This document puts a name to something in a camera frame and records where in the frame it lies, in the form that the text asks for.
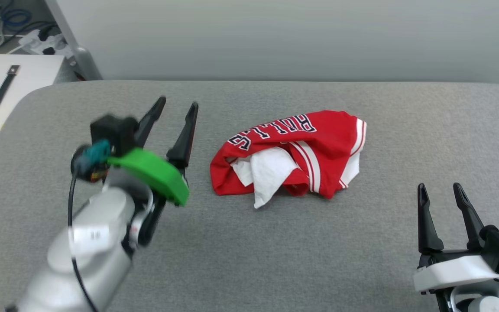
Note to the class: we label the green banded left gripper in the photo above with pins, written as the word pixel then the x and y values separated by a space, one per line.
pixel 154 173

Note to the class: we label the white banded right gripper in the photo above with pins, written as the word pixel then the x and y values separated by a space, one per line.
pixel 453 271

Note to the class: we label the red white basketball jersey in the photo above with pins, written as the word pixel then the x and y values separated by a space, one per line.
pixel 301 151

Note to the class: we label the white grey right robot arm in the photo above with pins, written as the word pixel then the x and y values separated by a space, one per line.
pixel 483 303

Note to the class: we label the white paper label tape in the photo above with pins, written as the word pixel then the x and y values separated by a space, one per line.
pixel 91 237

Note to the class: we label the white power strip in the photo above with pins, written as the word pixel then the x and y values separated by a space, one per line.
pixel 43 43

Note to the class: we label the white metal equipment box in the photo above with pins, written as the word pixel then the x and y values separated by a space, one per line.
pixel 24 82

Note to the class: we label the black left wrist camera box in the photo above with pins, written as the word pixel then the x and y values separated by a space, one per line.
pixel 114 133

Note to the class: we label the grey metal post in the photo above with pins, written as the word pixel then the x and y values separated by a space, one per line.
pixel 82 56

